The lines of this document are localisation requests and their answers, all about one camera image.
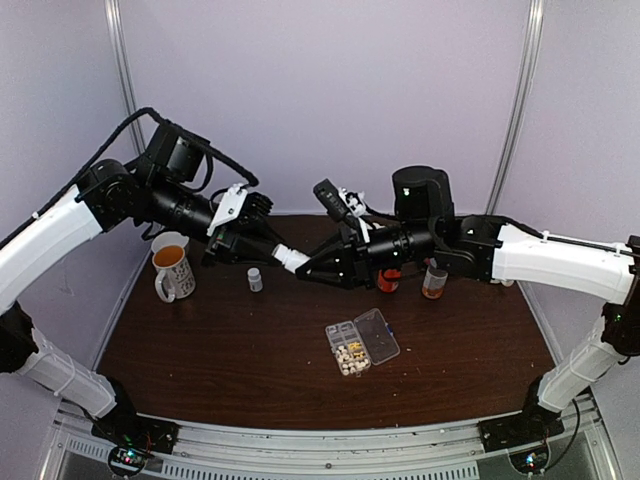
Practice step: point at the aluminium frame post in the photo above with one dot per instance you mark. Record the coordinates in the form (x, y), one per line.
(118, 44)
(528, 63)

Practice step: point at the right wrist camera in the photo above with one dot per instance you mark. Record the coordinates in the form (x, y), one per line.
(347, 207)

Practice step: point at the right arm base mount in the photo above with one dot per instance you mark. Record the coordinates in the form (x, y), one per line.
(524, 434)

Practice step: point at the right aluminium frame post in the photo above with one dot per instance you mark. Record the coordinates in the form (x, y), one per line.
(528, 63)

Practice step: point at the cream ceramic mug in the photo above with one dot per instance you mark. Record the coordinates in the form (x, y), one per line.
(505, 283)

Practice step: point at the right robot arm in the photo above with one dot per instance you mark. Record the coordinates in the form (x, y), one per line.
(489, 248)

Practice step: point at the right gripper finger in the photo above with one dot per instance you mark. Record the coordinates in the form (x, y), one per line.
(331, 250)
(334, 272)

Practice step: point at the white floral mug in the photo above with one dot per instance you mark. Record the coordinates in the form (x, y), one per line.
(174, 278)

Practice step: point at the beige pills in organizer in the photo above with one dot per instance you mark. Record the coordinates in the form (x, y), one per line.
(354, 369)

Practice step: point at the white pills in organizer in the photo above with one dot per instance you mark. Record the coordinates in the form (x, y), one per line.
(343, 356)

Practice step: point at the orange pill bottle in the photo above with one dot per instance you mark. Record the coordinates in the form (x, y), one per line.
(388, 280)

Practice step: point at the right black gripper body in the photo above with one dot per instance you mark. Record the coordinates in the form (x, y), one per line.
(363, 267)

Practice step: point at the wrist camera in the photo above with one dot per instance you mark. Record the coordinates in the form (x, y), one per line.
(236, 201)
(347, 207)

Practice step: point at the clear plastic pill organizer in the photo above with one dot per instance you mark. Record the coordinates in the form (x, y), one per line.
(373, 332)

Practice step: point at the taller small white bottle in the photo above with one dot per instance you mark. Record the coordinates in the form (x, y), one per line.
(255, 279)

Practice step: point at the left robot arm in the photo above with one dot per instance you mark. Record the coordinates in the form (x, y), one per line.
(180, 181)

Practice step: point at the plain white bowl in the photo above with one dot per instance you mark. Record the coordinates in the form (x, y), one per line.
(168, 239)

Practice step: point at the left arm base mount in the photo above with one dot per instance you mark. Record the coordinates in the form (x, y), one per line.
(136, 438)

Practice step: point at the front aluminium rail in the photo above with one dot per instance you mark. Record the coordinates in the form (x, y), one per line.
(452, 451)

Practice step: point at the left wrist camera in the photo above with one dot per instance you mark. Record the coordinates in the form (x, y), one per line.
(236, 201)

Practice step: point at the shorter small white bottle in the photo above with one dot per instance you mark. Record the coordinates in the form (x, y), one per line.
(294, 259)

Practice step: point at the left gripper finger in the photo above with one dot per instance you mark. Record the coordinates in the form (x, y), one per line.
(259, 230)
(246, 251)

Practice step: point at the left aluminium frame post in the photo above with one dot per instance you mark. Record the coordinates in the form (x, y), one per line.
(118, 44)

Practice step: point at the grey capped white orange bottle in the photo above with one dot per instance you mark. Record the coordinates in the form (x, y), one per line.
(434, 282)

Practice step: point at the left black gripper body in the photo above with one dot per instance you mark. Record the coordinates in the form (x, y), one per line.
(221, 241)

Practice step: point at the yellow pills in organizer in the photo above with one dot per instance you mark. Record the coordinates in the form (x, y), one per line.
(356, 350)

